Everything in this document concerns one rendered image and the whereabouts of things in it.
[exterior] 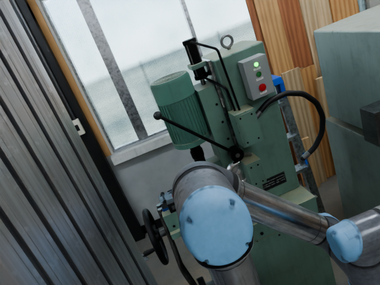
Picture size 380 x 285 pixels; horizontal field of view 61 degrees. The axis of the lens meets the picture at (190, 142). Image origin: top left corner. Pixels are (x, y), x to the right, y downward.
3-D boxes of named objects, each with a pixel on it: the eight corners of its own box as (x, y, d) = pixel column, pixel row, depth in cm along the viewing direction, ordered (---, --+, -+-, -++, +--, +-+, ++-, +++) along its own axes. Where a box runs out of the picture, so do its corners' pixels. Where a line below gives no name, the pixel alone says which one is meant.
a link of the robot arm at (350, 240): (327, 250, 71) (320, 220, 67) (372, 231, 71) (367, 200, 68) (349, 276, 63) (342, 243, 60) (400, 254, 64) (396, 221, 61)
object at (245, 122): (237, 142, 141) (227, 111, 135) (255, 134, 142) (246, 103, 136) (244, 149, 133) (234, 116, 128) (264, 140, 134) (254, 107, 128)
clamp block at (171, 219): (165, 216, 160) (158, 202, 157) (189, 205, 162) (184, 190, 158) (169, 233, 147) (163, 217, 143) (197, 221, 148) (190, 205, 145)
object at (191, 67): (191, 80, 143) (178, 42, 137) (208, 73, 144) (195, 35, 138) (196, 82, 136) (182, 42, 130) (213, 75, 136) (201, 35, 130)
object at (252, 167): (245, 180, 148) (237, 158, 143) (258, 174, 148) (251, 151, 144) (253, 189, 139) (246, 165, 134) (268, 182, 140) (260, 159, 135)
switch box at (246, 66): (247, 98, 136) (236, 61, 130) (268, 89, 136) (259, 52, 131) (253, 100, 130) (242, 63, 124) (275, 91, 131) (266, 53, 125)
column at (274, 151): (242, 185, 175) (199, 57, 148) (279, 168, 177) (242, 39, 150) (259, 205, 154) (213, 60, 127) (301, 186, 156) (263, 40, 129)
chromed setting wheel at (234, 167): (229, 188, 147) (220, 164, 142) (253, 177, 148) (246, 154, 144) (231, 190, 144) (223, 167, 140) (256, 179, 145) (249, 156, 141)
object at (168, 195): (160, 202, 156) (156, 193, 154) (181, 193, 157) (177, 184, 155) (164, 216, 144) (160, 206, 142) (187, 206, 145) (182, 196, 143)
